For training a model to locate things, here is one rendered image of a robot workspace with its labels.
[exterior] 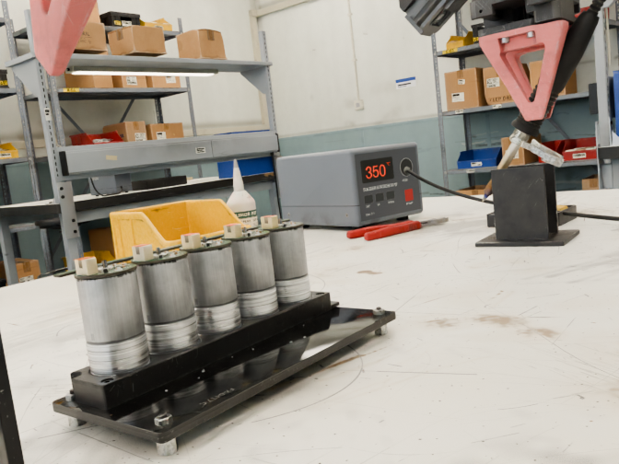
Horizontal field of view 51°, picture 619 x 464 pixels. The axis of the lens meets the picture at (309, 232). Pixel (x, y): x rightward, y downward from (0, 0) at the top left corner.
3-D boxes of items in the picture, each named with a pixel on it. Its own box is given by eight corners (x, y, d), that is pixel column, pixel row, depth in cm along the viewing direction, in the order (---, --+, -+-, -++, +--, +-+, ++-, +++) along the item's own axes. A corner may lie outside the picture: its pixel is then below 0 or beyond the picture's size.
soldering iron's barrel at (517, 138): (491, 199, 58) (529, 135, 55) (476, 191, 58) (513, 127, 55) (496, 197, 59) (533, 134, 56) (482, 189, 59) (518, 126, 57)
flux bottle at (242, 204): (232, 247, 74) (221, 161, 73) (230, 243, 78) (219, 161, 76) (262, 243, 75) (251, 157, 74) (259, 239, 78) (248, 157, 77)
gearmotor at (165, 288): (213, 357, 30) (197, 249, 29) (171, 376, 28) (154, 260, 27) (178, 352, 31) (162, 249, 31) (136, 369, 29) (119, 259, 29)
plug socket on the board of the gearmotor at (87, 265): (104, 272, 26) (101, 255, 26) (86, 276, 25) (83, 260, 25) (92, 271, 27) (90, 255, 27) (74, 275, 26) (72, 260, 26)
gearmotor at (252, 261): (290, 323, 34) (278, 228, 33) (259, 337, 32) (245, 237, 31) (256, 320, 36) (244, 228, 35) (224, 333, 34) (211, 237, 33)
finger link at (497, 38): (485, 127, 54) (473, 12, 53) (511, 123, 60) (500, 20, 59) (571, 114, 50) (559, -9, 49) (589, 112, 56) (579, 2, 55)
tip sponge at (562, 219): (577, 217, 67) (576, 203, 67) (559, 226, 63) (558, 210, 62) (508, 219, 72) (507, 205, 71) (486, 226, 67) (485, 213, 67)
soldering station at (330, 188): (426, 217, 82) (419, 141, 80) (359, 232, 75) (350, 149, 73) (346, 215, 94) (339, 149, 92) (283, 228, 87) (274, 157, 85)
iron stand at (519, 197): (536, 287, 54) (602, 189, 50) (451, 231, 58) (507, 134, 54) (554, 272, 59) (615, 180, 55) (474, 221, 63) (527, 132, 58)
